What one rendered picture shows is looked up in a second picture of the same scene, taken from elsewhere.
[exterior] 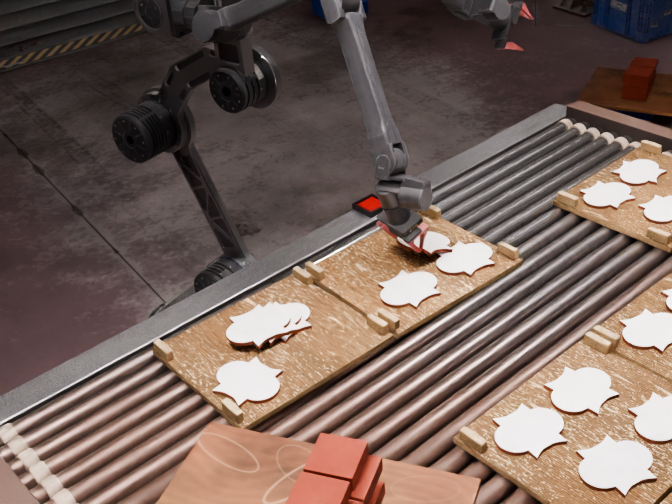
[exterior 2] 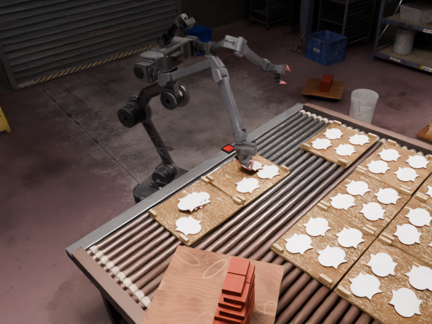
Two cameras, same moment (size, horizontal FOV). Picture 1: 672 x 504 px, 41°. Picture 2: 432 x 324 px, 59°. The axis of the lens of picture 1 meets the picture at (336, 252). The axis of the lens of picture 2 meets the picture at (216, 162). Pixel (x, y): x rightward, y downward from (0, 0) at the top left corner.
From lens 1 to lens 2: 29 cm
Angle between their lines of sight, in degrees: 5
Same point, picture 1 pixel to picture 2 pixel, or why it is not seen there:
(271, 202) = (177, 137)
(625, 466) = (335, 257)
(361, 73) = (228, 101)
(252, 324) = (188, 202)
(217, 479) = (184, 269)
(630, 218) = (330, 153)
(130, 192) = (117, 132)
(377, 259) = (233, 172)
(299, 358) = (207, 215)
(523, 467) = (297, 258)
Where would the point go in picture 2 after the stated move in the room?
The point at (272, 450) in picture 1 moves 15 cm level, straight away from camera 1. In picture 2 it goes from (204, 256) to (197, 233)
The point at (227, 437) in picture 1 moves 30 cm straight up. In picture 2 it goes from (186, 251) to (179, 204)
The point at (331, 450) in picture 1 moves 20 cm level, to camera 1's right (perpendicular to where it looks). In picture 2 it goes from (236, 263) to (291, 257)
